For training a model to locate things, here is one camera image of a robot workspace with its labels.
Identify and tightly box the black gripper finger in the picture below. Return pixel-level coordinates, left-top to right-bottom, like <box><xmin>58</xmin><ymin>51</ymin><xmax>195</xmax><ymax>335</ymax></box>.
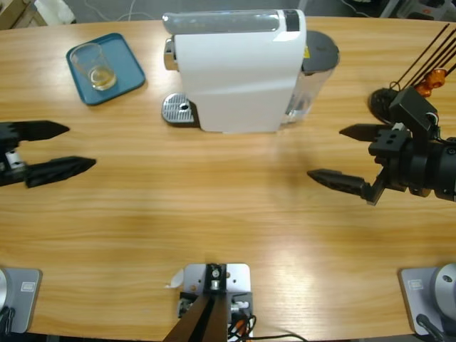
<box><xmin>306</xmin><ymin>168</ymin><xmax>373</xmax><ymax>200</ymax></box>
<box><xmin>24</xmin><ymin>155</ymin><xmax>98</xmax><ymax>189</ymax></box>
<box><xmin>14</xmin><ymin>120</ymin><xmax>71</xmax><ymax>143</ymax></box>
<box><xmin>338</xmin><ymin>123</ymin><xmax>383</xmax><ymax>143</ymax></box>

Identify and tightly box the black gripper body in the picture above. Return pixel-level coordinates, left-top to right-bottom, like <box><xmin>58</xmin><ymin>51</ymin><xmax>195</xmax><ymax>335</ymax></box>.
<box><xmin>363</xmin><ymin>128</ymin><xmax>446</xmax><ymax>207</ymax></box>
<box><xmin>0</xmin><ymin>121</ymin><xmax>30</xmax><ymax>187</ymax></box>

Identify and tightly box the clear glass cup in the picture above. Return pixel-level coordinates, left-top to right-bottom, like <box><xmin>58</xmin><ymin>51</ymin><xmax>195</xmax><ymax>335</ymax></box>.
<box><xmin>69</xmin><ymin>42</ymin><xmax>118</xmax><ymax>92</ymax></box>

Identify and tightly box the white capsule coffee machine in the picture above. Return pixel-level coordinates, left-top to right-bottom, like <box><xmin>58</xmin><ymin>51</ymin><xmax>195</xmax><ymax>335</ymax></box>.
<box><xmin>162</xmin><ymin>9</ymin><xmax>307</xmax><ymax>135</ymax></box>

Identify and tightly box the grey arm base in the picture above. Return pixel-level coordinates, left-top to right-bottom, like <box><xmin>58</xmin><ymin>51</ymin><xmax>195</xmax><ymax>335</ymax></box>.
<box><xmin>0</xmin><ymin>265</ymin><xmax>43</xmax><ymax>334</ymax></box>
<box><xmin>398</xmin><ymin>262</ymin><xmax>456</xmax><ymax>336</ymax></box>

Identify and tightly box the black capsule holder with rods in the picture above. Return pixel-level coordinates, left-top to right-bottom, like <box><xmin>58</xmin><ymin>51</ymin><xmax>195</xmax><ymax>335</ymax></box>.
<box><xmin>368</xmin><ymin>23</ymin><xmax>456</xmax><ymax>124</ymax></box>

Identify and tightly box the clear water tank dark lid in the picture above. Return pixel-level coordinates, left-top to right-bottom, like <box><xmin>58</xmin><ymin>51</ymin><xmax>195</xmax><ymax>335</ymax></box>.
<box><xmin>281</xmin><ymin>30</ymin><xmax>340</xmax><ymax>125</ymax></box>

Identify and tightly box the teal plastic tray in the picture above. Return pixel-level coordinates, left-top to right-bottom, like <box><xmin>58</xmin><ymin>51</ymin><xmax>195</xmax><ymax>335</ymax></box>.
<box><xmin>66</xmin><ymin>32</ymin><xmax>147</xmax><ymax>107</ymax></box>

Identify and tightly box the white foam block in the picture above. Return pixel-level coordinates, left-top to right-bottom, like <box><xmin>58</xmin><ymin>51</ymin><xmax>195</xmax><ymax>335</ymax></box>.
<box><xmin>33</xmin><ymin>0</ymin><xmax>78</xmax><ymax>25</ymax></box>

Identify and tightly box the brown cardboard box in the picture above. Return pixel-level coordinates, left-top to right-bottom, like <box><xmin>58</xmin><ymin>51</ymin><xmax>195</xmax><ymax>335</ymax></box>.
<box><xmin>0</xmin><ymin>0</ymin><xmax>47</xmax><ymax>31</ymax></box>

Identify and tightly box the grey orange floor device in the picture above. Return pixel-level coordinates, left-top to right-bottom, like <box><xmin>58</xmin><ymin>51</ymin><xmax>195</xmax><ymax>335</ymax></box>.
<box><xmin>379</xmin><ymin>0</ymin><xmax>456</xmax><ymax>21</ymax></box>

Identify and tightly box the white paper tag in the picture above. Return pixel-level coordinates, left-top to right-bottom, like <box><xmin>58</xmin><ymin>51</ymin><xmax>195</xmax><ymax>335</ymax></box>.
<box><xmin>163</xmin><ymin>269</ymin><xmax>185</xmax><ymax>289</ymax></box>

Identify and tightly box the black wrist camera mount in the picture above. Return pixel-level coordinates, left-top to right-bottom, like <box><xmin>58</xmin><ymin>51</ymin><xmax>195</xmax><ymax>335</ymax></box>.
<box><xmin>388</xmin><ymin>86</ymin><xmax>442</xmax><ymax>145</ymax></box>

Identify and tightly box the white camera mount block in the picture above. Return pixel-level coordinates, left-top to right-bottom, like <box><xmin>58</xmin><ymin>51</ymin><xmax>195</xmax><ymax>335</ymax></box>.
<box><xmin>181</xmin><ymin>262</ymin><xmax>254</xmax><ymax>339</ymax></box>

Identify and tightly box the white floor cable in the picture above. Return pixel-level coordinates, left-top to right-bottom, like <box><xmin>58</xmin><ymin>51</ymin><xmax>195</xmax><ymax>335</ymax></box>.
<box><xmin>85</xmin><ymin>0</ymin><xmax>165</xmax><ymax>23</ymax></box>

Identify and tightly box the black base cable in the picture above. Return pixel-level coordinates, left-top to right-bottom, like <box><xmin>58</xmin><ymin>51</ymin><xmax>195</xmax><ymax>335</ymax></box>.
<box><xmin>0</xmin><ymin>306</ymin><xmax>17</xmax><ymax>334</ymax></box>
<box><xmin>415</xmin><ymin>313</ymin><xmax>447</xmax><ymax>342</ymax></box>

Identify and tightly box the black mount block cable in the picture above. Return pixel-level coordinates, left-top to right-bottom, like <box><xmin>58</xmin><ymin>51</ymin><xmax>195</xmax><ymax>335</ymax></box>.
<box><xmin>245</xmin><ymin>313</ymin><xmax>308</xmax><ymax>342</ymax></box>

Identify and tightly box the orange mount block cable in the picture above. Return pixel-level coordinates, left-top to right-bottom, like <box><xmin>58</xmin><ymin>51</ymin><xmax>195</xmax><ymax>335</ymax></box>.
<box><xmin>227</xmin><ymin>318</ymin><xmax>250</xmax><ymax>339</ymax></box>

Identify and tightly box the dark camera post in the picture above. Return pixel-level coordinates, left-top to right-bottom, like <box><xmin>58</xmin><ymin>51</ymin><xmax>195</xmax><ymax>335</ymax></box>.
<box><xmin>163</xmin><ymin>263</ymin><xmax>229</xmax><ymax>342</ymax></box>

